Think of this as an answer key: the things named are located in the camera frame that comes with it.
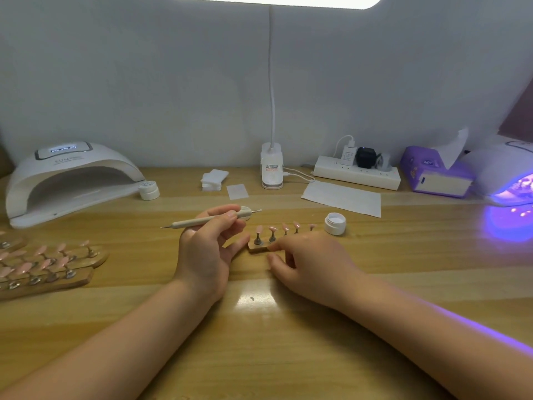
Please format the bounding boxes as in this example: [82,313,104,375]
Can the person's left hand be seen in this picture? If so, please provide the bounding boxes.
[173,204,251,303]

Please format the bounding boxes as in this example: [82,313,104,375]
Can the person's right hand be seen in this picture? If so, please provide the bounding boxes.
[266,229,368,312]

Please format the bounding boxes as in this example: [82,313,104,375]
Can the grey dotting pen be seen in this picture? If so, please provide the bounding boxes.
[160,206,262,229]

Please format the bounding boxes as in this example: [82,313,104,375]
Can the white gel jar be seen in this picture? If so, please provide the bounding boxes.
[324,212,348,237]

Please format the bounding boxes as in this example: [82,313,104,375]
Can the wooden nail holder strip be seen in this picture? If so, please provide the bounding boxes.
[247,223,321,254]

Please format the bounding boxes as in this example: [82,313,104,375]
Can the white nail lamp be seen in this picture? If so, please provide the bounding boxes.
[6,141,147,228]
[468,139,533,207]

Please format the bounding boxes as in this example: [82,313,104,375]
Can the wooden stands with pink nails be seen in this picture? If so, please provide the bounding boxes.
[0,231,109,301]

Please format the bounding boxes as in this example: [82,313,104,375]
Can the person's right forearm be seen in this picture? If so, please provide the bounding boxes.
[341,277,533,400]

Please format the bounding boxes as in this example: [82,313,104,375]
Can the person's left forearm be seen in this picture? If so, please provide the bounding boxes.
[0,283,219,400]

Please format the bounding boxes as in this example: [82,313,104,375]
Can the white desk lamp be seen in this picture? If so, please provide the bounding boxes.
[170,0,386,189]

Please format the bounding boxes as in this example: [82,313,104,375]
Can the white paper sheet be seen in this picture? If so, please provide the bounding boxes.
[300,179,383,218]

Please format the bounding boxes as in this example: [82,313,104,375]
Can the stack of white cotton pads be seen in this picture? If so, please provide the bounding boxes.
[200,169,230,192]

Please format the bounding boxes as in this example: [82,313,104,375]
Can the small closed white jar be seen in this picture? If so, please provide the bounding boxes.
[138,181,161,201]

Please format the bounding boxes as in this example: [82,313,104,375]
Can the white power strip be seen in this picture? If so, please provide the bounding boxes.
[314,156,403,192]

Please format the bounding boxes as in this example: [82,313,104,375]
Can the black plug adapter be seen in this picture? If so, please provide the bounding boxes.
[355,146,378,169]

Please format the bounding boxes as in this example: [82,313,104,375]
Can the purple tissue box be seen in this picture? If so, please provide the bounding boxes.
[400,146,476,198]

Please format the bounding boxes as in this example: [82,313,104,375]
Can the white tissue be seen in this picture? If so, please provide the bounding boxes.
[437,127,470,170]

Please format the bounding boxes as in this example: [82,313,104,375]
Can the brown cardboard box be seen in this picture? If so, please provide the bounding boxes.
[0,144,16,180]

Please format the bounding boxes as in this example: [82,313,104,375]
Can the brown wooden board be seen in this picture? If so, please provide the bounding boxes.
[498,74,533,142]

